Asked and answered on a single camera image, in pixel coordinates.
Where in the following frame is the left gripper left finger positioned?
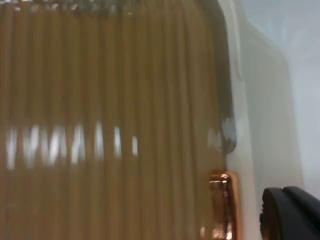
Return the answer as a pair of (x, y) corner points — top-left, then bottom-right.
(258, 186), (316, 240)

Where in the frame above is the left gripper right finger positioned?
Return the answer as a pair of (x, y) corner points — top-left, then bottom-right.
(283, 185), (320, 240)

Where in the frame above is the cream lid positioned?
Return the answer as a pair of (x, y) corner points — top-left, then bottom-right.
(0, 0), (244, 240)

